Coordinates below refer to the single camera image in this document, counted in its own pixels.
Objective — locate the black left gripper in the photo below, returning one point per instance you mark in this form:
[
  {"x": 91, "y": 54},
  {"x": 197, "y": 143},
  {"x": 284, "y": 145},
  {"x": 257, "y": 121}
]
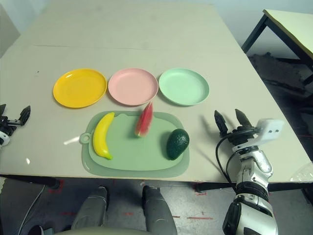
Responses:
[{"x": 9, "y": 123}]

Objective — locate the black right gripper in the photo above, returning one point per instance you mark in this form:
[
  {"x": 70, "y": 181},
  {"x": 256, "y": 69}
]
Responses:
[{"x": 242, "y": 137}]

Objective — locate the dark green avocado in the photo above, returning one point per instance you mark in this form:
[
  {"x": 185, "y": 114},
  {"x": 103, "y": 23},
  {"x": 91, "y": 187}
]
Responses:
[{"x": 177, "y": 144}]

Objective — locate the red watermelon slice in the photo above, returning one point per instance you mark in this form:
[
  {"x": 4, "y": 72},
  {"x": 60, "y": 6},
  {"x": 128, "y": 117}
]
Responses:
[{"x": 144, "y": 121}]

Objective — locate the yellow toy banana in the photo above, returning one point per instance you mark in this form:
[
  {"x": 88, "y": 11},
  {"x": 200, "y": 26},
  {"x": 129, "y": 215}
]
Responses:
[{"x": 100, "y": 137}]

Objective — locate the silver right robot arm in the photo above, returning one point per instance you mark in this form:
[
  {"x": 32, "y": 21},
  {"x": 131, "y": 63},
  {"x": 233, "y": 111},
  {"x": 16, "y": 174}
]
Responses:
[{"x": 254, "y": 200}]

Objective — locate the mint green plastic plate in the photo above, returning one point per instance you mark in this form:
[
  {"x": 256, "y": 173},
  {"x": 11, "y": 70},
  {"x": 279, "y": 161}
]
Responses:
[{"x": 184, "y": 86}]

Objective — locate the yellow plastic plate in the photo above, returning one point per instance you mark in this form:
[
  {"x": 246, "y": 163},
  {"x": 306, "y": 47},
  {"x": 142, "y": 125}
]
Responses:
[{"x": 79, "y": 88}]

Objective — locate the clear plastic bag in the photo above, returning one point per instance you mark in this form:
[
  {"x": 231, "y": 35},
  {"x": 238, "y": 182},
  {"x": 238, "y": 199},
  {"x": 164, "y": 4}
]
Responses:
[{"x": 303, "y": 173}]

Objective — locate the green cutting board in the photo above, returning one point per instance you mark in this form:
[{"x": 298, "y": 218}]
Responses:
[{"x": 137, "y": 154}]

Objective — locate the pink plastic plate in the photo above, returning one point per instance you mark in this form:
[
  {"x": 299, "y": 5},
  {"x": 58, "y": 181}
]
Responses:
[{"x": 133, "y": 86}]

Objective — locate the black-framed side table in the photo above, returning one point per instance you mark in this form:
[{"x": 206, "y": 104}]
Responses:
[{"x": 288, "y": 29}]

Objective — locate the grey right robot leg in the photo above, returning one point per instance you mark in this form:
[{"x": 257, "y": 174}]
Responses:
[{"x": 157, "y": 210}]

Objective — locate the grey robot leg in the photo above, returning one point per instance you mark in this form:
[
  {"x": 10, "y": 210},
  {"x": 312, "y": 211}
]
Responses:
[
  {"x": 157, "y": 210},
  {"x": 91, "y": 208}
]

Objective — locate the grey left robot leg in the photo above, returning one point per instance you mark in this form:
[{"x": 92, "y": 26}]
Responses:
[{"x": 91, "y": 208}]

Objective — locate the grey robot torso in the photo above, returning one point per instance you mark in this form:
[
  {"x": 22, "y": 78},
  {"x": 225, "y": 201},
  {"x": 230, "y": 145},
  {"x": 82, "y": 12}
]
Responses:
[{"x": 97, "y": 231}]

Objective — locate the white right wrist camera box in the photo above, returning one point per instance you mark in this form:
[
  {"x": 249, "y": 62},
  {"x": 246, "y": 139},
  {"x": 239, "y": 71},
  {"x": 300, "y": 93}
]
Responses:
[{"x": 269, "y": 133}]

